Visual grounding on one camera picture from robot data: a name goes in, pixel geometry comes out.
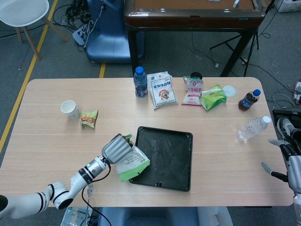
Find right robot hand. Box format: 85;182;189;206
261;138;301;193

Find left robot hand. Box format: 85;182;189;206
101;133;134;164

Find green corn starch bag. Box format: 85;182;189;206
115;134;151;182

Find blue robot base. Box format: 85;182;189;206
85;0;144;64

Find small green snack packet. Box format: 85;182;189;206
79;109;99;129

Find grey sneaker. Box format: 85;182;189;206
277;117;298;139

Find black baking tray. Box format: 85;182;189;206
128;126;194;192

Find clear water bottle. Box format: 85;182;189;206
236;115;271;142

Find white paper cup stack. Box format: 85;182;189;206
60;100;81;120

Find blue drink bottle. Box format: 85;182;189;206
133;66;149;98

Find white sugar bag blue print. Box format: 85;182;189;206
147;71;178;110

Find blue grey robot torso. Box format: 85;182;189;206
97;207;233;226

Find clear printed plastic bag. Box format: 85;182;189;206
61;206;99;226

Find dark tea bottle blue cap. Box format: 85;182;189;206
238;89;261;112

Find white bag pink print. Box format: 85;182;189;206
181;75;204;106

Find white round lid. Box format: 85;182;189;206
222;85;237;97

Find green and white bag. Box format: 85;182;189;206
199;85;228;112

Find white power strip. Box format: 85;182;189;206
72;23;91;47

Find black tripod stand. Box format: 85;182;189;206
210;28;259;64

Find brown mahjong table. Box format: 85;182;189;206
123;0;265;77

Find white chair wooden legs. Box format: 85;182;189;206
0;0;70;61

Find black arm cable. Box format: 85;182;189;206
81;162;112;226

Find black floor cables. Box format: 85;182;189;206
53;0;95;31

